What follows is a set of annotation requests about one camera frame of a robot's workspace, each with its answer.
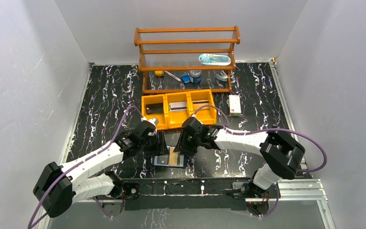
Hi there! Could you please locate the silver cards stack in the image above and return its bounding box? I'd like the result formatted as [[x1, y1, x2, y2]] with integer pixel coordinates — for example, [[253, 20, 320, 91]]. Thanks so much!
[[169, 101, 187, 112]]

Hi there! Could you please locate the yellow plastic bin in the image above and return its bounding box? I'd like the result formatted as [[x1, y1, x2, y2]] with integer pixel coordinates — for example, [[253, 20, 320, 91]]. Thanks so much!
[[163, 92, 191, 129], [188, 89, 217, 125], [142, 94, 168, 130]]

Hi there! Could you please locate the round tape tin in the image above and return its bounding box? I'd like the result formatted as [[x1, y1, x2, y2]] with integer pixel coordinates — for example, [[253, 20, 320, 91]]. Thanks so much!
[[189, 70, 202, 83]]

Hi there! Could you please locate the orange wooden shelf rack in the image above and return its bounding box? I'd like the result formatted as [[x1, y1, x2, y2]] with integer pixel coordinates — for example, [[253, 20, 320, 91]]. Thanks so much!
[[133, 25, 241, 94]]

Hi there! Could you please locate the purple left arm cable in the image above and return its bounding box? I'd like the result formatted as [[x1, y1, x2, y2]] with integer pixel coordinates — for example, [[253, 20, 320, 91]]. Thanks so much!
[[27, 105, 144, 229]]

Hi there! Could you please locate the black leather card holder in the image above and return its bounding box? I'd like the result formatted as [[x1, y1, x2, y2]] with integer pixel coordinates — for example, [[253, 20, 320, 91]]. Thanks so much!
[[153, 146, 186, 168]]

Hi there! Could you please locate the left yellow plastic bin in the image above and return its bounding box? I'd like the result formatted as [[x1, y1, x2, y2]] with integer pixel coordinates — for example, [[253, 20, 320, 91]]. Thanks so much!
[[142, 94, 168, 130]]

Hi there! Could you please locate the black cards stack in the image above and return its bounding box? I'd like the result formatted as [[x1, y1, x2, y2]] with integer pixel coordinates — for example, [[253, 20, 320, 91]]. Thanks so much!
[[145, 103, 163, 115]]

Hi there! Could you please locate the aluminium frame rail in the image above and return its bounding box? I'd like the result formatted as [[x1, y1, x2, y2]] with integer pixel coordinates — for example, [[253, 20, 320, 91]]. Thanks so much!
[[34, 180, 337, 229]]

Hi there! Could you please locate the grey card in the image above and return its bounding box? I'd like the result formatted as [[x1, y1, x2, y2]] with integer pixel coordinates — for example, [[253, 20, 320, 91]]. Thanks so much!
[[153, 155, 170, 167]]

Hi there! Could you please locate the middle yellow plastic bin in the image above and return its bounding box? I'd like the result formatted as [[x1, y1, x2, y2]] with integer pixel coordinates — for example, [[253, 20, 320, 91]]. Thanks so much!
[[163, 92, 191, 129]]

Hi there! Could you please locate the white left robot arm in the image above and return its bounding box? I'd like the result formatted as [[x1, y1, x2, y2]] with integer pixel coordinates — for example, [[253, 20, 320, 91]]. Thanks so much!
[[33, 117, 162, 218]]

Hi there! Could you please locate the grey stapler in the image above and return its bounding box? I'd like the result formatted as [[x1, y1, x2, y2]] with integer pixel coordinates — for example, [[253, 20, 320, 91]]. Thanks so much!
[[215, 70, 228, 82]]

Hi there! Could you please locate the right yellow plastic bin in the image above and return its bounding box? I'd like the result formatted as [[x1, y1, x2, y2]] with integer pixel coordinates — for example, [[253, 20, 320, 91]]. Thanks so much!
[[188, 89, 217, 125]]

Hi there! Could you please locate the gold cards stack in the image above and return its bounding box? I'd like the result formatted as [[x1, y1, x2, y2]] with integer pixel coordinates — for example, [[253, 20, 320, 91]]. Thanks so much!
[[192, 100, 209, 111]]

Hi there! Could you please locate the blue blister pack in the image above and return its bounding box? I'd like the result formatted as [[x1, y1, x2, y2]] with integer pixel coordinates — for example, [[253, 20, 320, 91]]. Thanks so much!
[[198, 53, 232, 66]]

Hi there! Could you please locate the red white marker pen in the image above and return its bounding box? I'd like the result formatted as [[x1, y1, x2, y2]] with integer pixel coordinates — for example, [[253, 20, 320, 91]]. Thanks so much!
[[164, 70, 182, 83]]

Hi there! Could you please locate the gold VIP card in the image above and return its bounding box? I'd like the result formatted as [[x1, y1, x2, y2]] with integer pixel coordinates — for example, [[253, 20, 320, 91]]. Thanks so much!
[[169, 153, 184, 167]]

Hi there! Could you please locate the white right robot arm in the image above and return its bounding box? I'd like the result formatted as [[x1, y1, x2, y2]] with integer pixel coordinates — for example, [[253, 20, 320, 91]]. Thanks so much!
[[174, 117, 305, 198]]

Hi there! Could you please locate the white small box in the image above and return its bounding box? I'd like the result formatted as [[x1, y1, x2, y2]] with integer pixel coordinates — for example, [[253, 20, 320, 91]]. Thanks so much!
[[228, 94, 242, 116]]

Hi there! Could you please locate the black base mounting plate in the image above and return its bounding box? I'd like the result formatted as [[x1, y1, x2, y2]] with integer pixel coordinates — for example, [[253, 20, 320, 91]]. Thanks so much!
[[93, 177, 270, 212]]

